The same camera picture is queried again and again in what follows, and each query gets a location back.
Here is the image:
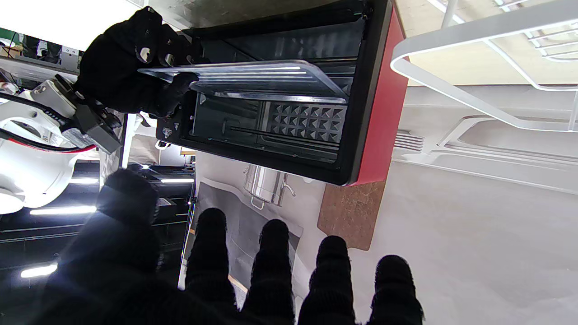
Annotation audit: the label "glass oven door black handle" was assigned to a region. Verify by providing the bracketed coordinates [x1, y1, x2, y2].
[147, 0, 368, 28]

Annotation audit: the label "red and black toaster oven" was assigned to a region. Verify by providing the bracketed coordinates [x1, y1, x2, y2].
[156, 0, 410, 187]

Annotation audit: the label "right wrist red black cables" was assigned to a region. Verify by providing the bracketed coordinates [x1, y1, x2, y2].
[0, 92, 98, 155]

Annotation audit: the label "ribbed metal baking tray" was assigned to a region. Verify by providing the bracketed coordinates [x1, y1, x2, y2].
[138, 60, 349, 105]

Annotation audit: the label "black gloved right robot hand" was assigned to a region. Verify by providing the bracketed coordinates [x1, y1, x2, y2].
[75, 7, 199, 118]

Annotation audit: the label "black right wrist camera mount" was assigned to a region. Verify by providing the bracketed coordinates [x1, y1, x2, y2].
[32, 74, 123, 155]

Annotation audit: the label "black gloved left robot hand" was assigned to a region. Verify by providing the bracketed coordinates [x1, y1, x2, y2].
[32, 168, 425, 325]

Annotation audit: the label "stainless steel stockpot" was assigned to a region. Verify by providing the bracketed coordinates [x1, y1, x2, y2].
[243, 164, 297, 211]

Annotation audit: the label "white wire dish rack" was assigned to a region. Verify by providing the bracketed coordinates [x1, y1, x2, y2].
[390, 0, 578, 134]

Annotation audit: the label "brown wooden cutting board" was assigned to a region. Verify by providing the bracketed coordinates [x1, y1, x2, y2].
[316, 179, 387, 251]

